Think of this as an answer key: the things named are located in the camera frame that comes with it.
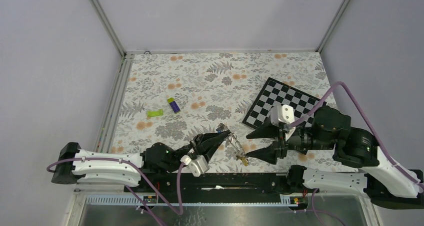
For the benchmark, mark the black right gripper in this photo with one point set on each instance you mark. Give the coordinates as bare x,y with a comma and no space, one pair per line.
267,154

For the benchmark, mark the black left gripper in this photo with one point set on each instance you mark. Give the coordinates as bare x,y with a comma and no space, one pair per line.
207,142

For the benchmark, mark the yellow key tag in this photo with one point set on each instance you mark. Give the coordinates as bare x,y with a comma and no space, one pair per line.
244,161

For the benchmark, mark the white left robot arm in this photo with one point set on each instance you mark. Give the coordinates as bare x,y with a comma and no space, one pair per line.
75,164

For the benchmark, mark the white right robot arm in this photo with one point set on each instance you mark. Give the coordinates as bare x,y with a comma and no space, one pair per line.
387,185

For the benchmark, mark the purple yellow marker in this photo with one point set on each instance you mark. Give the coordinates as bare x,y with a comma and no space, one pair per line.
174,106

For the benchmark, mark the green marker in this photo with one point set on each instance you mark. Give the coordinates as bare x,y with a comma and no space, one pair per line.
155,113

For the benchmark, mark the black front rail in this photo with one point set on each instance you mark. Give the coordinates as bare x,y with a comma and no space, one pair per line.
268,182

